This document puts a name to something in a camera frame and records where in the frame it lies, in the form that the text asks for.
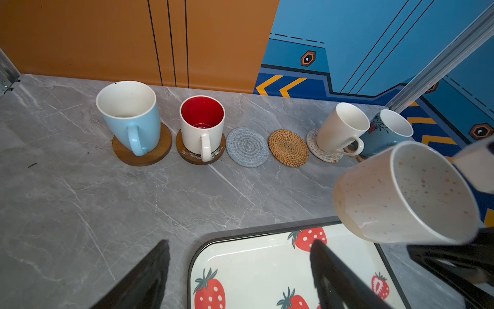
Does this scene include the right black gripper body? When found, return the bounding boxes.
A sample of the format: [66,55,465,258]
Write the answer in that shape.
[407,227,493,308]

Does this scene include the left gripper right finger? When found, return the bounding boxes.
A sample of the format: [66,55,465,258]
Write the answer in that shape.
[310,240,390,308]

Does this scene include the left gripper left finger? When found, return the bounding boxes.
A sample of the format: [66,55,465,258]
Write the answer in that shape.
[92,239,171,308]

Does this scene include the white mug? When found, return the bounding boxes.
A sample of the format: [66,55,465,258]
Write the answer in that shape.
[316,102,370,157]
[333,141,481,245]

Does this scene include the white woven round coaster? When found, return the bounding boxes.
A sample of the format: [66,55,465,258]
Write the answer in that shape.
[306,129,343,164]

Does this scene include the matte brown round coaster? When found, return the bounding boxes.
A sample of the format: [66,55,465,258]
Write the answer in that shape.
[112,122,172,167]

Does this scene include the glossy brown round coaster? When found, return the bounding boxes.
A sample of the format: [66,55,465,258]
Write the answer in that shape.
[176,130,226,166]

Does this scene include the tan rattan round coaster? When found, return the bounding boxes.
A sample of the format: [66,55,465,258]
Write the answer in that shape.
[268,130,309,167]

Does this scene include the grey woven round coaster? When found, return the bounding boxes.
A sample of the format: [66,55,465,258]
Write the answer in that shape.
[226,127,270,168]

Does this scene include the red inside mug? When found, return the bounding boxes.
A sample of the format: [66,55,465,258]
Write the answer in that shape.
[180,95,226,162]

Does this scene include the light blue mug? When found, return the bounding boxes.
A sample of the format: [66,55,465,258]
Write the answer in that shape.
[96,81,161,157]

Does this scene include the white strawberry tray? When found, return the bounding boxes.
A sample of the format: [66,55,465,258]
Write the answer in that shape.
[187,221,410,308]

